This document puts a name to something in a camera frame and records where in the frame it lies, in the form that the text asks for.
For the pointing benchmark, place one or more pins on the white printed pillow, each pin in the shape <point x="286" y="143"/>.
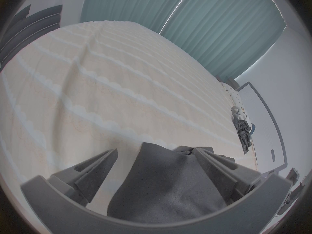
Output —
<point x="231" y="94"/>

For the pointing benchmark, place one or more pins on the bed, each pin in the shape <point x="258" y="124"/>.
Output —
<point x="109" y="82"/>

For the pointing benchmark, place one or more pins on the pile of clothes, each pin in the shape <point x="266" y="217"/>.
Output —
<point x="240" y="117"/>

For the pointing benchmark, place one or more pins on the black T-shirt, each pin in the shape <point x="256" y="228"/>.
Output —
<point x="165" y="184"/>

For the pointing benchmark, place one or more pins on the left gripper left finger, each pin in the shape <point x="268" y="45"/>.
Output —
<point x="87" y="179"/>

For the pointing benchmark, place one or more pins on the grey bedside table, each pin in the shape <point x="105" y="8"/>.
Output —
<point x="228" y="80"/>

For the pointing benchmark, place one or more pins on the black garment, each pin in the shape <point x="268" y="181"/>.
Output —
<point x="243" y="133"/>

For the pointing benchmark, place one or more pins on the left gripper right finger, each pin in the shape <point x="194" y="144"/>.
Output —
<point x="224" y="179"/>

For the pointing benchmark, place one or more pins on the black chest of drawers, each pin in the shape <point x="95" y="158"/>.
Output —
<point x="31" y="30"/>

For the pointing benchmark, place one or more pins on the blue-green curtain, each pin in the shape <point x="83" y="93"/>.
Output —
<point x="224" y="30"/>
<point x="126" y="4"/>

